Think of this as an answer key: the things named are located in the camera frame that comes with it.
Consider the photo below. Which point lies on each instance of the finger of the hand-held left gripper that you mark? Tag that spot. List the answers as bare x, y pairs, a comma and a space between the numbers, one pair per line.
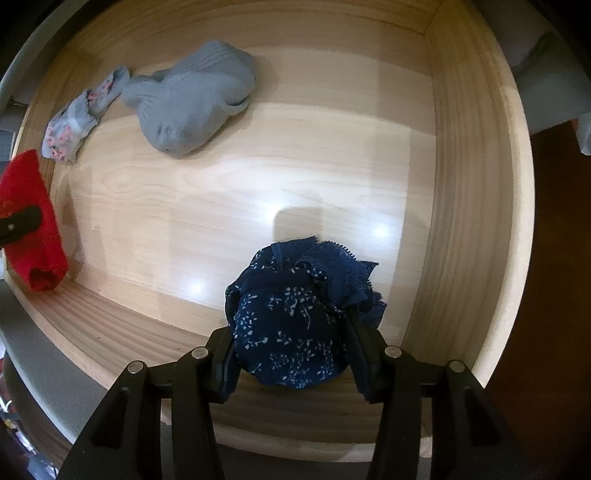
21, 224

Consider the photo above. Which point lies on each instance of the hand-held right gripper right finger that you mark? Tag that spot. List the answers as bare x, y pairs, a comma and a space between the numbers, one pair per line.
364, 364

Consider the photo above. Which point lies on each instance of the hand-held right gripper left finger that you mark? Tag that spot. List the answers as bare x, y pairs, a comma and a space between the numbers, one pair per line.
228, 369

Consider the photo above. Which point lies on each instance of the red sock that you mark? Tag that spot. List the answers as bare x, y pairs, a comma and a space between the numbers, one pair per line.
32, 189

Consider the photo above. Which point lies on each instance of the pale blue floral sock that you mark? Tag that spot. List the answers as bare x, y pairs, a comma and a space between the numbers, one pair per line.
69, 124

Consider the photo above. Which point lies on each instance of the grey ribbed knit garment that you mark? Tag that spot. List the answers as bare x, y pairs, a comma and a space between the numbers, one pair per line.
194, 101

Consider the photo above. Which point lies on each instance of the grey wooden drawer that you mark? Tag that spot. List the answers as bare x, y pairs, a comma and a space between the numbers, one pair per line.
277, 161

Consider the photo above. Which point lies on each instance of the white patterned cover cloth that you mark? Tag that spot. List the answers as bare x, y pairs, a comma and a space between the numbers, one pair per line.
584, 138

